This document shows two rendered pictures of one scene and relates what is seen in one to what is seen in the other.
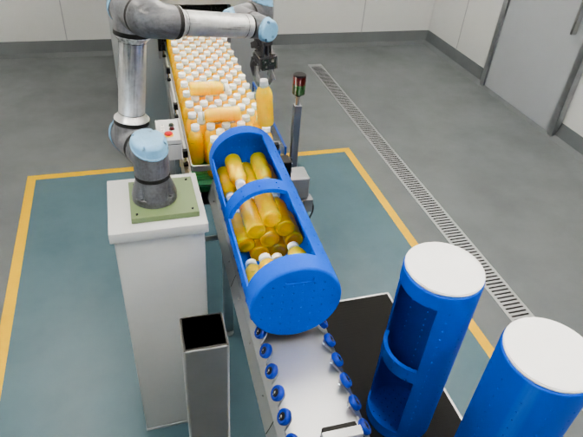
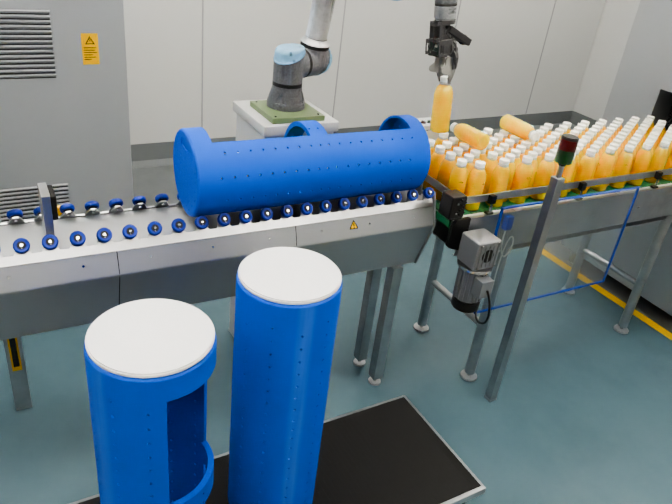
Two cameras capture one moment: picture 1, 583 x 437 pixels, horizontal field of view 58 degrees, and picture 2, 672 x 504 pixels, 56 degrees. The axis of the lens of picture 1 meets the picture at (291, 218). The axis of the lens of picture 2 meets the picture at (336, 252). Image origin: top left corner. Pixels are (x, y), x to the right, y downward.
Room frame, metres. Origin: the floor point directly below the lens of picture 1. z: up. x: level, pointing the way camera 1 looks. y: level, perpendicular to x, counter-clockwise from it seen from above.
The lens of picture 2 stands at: (1.16, -1.97, 1.93)
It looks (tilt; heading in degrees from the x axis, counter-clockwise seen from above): 30 degrees down; 76
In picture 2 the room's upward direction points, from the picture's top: 7 degrees clockwise
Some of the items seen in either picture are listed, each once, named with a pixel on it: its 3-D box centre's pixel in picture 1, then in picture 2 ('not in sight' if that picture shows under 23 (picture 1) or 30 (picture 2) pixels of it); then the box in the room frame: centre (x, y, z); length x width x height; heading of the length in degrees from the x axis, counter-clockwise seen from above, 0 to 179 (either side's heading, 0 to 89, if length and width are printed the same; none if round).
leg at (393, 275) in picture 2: not in sight; (384, 326); (1.94, 0.16, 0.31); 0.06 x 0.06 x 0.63; 18
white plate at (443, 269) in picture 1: (444, 268); (290, 273); (1.39, -0.55, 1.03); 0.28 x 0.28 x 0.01
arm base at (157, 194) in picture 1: (153, 184); (286, 93); (1.48, 0.48, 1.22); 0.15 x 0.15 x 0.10
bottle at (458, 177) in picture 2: not in sight; (456, 185); (2.13, 0.17, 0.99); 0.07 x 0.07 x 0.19
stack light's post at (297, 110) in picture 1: (290, 194); (520, 299); (2.46, 0.02, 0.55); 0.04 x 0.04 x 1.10; 18
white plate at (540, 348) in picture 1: (550, 352); (151, 335); (1.05, -0.80, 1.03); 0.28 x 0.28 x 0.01
